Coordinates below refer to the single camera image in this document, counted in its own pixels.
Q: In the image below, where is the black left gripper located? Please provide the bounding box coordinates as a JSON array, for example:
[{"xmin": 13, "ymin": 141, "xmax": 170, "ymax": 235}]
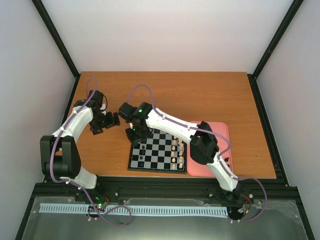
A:
[{"xmin": 90, "ymin": 111, "xmax": 121, "ymax": 135}]

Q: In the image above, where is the black and white chessboard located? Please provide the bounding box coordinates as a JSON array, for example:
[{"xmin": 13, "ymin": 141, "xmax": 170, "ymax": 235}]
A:
[{"xmin": 127, "ymin": 129, "xmax": 187, "ymax": 174}]

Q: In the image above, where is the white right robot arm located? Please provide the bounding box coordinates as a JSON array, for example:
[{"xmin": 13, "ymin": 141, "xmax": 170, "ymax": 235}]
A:
[{"xmin": 118, "ymin": 102, "xmax": 242, "ymax": 203}]

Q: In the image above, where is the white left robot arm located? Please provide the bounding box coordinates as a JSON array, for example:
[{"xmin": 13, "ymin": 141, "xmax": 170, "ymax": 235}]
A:
[{"xmin": 40, "ymin": 90, "xmax": 120, "ymax": 202}]

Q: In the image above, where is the pink plastic tray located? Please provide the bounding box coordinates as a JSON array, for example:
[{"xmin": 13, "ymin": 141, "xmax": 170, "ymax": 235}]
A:
[{"xmin": 186, "ymin": 121, "xmax": 233, "ymax": 178}]

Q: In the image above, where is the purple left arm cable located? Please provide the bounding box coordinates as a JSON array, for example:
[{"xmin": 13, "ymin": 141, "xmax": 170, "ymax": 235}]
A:
[{"xmin": 49, "ymin": 76, "xmax": 133, "ymax": 227}]

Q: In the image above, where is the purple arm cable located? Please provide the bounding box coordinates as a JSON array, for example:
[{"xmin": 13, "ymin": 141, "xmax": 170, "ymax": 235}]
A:
[
  {"xmin": 126, "ymin": 83, "xmax": 268, "ymax": 224},
  {"xmin": 49, "ymin": 76, "xmax": 133, "ymax": 227}
]

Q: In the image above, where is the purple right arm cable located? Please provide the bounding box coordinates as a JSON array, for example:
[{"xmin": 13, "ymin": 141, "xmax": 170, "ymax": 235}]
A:
[{"xmin": 126, "ymin": 83, "xmax": 268, "ymax": 224}]

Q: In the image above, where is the light blue cable duct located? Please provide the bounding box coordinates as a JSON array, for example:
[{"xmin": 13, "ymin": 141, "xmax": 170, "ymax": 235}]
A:
[{"xmin": 38, "ymin": 203, "xmax": 228, "ymax": 218}]

